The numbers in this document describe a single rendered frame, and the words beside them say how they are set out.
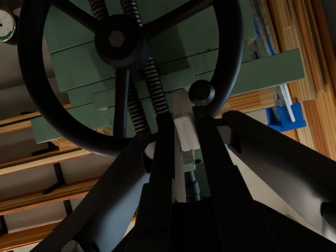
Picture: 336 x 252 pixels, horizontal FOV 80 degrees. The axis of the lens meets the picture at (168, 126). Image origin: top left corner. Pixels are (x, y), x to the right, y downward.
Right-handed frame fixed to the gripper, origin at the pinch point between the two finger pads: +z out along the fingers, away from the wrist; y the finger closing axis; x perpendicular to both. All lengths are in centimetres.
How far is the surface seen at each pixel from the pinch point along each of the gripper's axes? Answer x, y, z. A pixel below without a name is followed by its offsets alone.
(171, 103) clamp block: -2.9, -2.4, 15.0
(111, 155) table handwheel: -4.6, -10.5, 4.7
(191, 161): -13.2, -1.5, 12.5
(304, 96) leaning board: -62, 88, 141
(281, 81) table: -6.8, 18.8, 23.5
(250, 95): -13.2, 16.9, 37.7
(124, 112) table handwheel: -0.3, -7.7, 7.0
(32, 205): -126, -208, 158
